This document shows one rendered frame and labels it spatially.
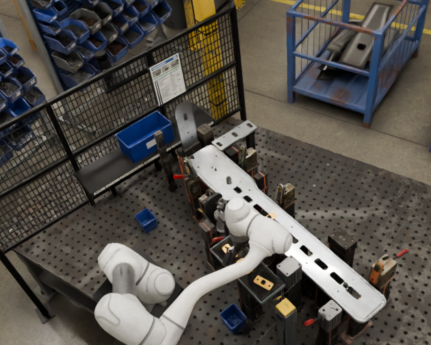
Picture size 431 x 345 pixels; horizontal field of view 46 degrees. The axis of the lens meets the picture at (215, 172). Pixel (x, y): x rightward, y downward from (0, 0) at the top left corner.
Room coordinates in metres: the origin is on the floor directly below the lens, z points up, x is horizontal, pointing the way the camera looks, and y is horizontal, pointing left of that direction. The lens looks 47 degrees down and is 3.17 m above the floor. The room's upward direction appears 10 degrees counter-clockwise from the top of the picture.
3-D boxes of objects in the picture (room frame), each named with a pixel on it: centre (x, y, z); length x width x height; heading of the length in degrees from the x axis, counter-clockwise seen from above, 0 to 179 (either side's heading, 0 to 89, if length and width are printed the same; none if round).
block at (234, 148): (2.18, -0.13, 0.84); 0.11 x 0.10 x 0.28; 120
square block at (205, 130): (2.33, 0.02, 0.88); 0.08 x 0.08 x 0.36; 30
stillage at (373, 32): (3.84, -1.47, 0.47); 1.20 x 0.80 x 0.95; 139
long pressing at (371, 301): (1.61, -0.25, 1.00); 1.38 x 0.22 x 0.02; 30
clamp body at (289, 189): (1.76, -0.36, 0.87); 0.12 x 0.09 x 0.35; 120
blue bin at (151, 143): (2.30, 0.38, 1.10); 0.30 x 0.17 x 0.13; 121
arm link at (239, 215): (1.25, -0.07, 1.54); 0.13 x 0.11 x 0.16; 46
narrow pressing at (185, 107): (2.26, 0.12, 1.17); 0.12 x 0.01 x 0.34; 120
